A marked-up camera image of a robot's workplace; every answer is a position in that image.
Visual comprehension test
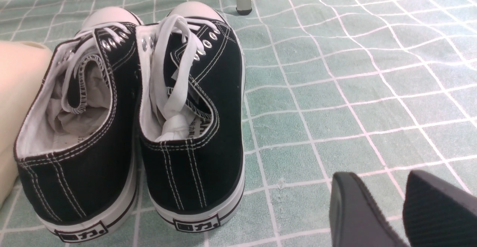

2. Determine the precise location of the black canvas sneaker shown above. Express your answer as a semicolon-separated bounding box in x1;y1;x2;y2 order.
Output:
14;7;142;244
136;1;246;233

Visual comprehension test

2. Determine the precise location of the right cream slide slipper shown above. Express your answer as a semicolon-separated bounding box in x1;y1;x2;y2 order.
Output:
0;41;52;203

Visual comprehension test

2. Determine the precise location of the green checked cloth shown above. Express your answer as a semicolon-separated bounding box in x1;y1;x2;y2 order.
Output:
0;0;477;247

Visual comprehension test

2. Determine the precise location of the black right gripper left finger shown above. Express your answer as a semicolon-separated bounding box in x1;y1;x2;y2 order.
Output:
329;172;408;247

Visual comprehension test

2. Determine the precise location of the right black canvas sneaker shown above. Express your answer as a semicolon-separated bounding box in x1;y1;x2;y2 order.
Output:
136;1;246;233

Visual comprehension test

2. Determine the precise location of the left black canvas sneaker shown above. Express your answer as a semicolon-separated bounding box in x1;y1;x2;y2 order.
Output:
14;7;142;244

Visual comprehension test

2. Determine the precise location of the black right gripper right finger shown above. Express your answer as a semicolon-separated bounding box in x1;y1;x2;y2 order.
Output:
402;170;477;247

